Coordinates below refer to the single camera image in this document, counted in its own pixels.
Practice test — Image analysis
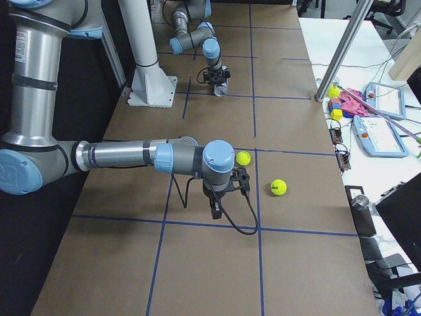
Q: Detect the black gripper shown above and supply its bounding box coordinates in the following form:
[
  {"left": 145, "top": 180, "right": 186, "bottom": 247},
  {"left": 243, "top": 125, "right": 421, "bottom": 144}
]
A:
[
  {"left": 202, "top": 182, "right": 226, "bottom": 220},
  {"left": 203, "top": 67, "right": 230, "bottom": 85}
]

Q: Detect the yellow Roland Garros tennis ball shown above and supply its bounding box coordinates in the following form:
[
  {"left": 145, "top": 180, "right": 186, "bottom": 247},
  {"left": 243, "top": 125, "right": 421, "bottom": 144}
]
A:
[{"left": 270, "top": 179, "right": 287, "bottom": 196}]

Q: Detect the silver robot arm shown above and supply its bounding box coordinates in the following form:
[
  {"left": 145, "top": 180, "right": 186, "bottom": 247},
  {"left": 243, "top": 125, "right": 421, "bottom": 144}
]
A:
[
  {"left": 1, "top": 1, "right": 234, "bottom": 219},
  {"left": 170, "top": 1, "right": 230, "bottom": 86}
]

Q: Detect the yellow tennis ball on desk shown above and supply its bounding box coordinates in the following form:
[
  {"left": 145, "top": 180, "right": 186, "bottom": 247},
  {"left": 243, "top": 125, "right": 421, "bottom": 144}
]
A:
[{"left": 327, "top": 84, "right": 341, "bottom": 98}]

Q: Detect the yellow toy cube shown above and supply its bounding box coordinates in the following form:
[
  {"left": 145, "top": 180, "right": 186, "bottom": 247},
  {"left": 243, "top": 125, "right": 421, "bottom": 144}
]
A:
[{"left": 330, "top": 108, "right": 343, "bottom": 121}]

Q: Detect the small electronics board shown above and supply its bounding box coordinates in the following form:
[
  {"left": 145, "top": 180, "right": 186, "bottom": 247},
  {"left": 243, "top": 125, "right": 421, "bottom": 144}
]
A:
[
  {"left": 329, "top": 128, "right": 343, "bottom": 144},
  {"left": 335, "top": 150, "right": 351, "bottom": 172}
]

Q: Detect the pink cloth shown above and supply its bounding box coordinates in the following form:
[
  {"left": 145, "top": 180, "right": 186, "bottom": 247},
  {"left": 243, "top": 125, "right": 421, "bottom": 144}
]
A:
[{"left": 339, "top": 91, "right": 370, "bottom": 117}]

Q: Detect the metal cylinder weight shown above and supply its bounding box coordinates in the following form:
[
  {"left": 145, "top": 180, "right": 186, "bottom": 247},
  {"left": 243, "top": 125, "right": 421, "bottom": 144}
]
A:
[{"left": 351, "top": 194, "right": 370, "bottom": 211}]

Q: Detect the long metal grabber stick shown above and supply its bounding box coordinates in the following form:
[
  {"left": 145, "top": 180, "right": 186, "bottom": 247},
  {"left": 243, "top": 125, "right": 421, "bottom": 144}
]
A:
[{"left": 333, "top": 84, "right": 420, "bottom": 144}]

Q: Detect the near blue teach pendant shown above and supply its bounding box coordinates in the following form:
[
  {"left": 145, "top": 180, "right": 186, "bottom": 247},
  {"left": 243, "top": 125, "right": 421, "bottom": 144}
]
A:
[{"left": 353, "top": 115, "right": 409, "bottom": 158}]

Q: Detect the blue teach pendant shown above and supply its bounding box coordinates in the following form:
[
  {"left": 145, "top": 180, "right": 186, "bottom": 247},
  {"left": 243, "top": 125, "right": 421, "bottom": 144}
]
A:
[
  {"left": 364, "top": 82, "right": 406, "bottom": 120},
  {"left": 353, "top": 115, "right": 409, "bottom": 158}
]

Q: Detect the far blue teach pendant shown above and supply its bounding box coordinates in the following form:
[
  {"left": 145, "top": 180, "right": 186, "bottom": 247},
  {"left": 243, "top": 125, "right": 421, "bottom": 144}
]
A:
[{"left": 364, "top": 82, "right": 406, "bottom": 120}]

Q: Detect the black monitor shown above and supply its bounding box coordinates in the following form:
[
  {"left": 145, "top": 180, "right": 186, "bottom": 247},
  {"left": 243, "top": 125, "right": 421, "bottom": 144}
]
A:
[{"left": 376, "top": 174, "right": 420, "bottom": 270}]

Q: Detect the wrist black camera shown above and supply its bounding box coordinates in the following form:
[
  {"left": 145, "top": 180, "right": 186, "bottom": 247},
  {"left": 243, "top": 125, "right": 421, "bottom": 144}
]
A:
[{"left": 230, "top": 167, "right": 250, "bottom": 196}]

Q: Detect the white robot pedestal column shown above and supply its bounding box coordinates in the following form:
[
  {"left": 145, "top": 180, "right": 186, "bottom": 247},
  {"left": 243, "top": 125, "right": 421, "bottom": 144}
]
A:
[{"left": 118, "top": 0, "right": 177, "bottom": 108}]

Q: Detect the aluminium frame post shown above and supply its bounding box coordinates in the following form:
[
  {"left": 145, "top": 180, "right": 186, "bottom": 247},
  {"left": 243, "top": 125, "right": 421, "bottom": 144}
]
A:
[{"left": 314, "top": 0, "right": 373, "bottom": 103}]

